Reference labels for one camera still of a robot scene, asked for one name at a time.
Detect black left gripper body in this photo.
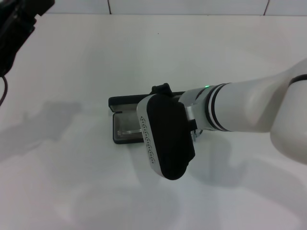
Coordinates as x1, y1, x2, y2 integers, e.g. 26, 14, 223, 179
0, 0, 55, 75

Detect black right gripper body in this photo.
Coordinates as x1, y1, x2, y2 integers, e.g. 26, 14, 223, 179
151, 82, 174, 98

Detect black glasses case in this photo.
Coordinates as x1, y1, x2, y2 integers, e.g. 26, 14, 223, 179
108, 90, 187, 145

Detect clear plastic glasses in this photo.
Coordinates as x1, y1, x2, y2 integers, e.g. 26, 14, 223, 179
116, 128, 144, 139

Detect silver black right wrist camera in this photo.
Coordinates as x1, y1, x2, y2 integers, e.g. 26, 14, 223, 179
136, 93, 196, 181

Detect dark right wrist cable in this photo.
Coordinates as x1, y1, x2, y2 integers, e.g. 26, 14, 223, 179
191, 129, 204, 142

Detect dark wrist cable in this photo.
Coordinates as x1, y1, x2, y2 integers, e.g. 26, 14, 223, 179
0, 74, 9, 107
191, 129, 204, 142

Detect dark left wrist cable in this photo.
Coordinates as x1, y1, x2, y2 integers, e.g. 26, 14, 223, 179
0, 74, 9, 107

